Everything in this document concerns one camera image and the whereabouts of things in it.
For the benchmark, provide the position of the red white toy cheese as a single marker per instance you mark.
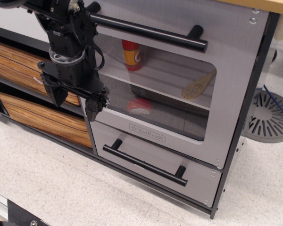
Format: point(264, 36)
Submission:
point(139, 106)

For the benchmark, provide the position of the black toy kitchen frame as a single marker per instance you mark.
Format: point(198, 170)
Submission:
point(254, 90)

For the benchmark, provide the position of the red yellow toy bottle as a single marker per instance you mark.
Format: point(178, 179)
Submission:
point(132, 56)

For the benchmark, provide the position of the black oven door handle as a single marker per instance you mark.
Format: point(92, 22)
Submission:
point(191, 41)

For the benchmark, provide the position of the wooden countertop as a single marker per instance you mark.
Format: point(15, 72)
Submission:
point(267, 5)

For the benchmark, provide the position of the grey lower drawer front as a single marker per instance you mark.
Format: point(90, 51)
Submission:
point(202, 182)

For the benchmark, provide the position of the wood grain bin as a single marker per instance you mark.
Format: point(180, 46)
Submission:
point(57, 123)
point(20, 67)

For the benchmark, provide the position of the lower wood grain bin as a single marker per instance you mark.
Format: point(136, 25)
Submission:
point(57, 123)

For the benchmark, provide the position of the grey slotted chair base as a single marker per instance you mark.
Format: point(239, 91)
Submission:
point(265, 121)

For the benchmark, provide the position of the grey toy oven door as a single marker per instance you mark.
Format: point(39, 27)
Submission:
point(201, 128)

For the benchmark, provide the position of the black drawer handle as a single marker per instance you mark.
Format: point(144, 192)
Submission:
point(176, 178)

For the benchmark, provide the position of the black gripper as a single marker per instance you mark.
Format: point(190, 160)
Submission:
point(78, 75)

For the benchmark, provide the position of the upper wood grain bin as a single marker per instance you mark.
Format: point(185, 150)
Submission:
point(20, 67)

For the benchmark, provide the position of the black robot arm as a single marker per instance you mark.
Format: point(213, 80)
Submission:
point(72, 51)

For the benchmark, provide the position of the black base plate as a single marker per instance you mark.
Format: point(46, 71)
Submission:
point(22, 217)

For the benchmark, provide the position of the wooden toy spatula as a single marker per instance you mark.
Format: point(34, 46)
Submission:
point(196, 88)

